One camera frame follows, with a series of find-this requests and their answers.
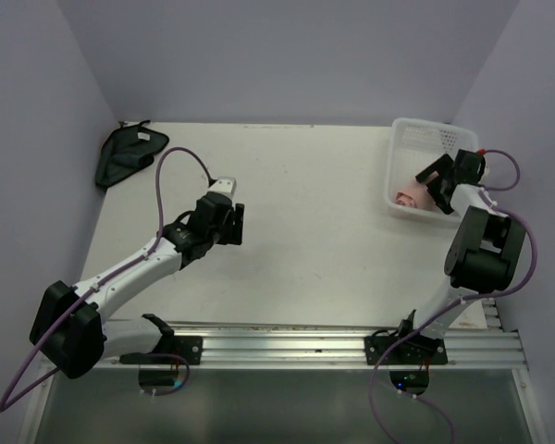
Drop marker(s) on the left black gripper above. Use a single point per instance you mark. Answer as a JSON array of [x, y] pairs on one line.
[[233, 230]]

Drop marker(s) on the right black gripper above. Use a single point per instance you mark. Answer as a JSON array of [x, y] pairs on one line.
[[439, 166]]

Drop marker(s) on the pink towel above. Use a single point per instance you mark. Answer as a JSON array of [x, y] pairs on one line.
[[415, 195]]

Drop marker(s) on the black cloth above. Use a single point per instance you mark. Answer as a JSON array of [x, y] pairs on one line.
[[127, 151]]

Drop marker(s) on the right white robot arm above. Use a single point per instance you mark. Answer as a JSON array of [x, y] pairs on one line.
[[484, 252]]

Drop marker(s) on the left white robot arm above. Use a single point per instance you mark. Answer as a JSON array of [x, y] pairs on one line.
[[74, 327]]

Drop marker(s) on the white plastic basket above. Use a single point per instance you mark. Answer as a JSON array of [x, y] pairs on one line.
[[414, 144]]

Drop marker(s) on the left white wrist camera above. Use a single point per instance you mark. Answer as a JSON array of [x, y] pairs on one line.
[[225, 186]]

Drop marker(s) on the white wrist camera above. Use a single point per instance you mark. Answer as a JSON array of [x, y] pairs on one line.
[[485, 168], [225, 186]]

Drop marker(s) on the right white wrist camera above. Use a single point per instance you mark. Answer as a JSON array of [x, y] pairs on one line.
[[485, 168]]

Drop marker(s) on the aluminium mounting rail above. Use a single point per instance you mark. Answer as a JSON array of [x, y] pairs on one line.
[[242, 347]]

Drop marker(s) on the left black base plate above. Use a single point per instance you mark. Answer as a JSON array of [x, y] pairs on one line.
[[188, 347]]

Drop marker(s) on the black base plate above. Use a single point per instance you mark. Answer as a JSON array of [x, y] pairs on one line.
[[188, 347], [384, 349]]

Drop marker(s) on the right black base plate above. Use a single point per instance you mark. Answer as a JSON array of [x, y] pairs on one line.
[[384, 349]]

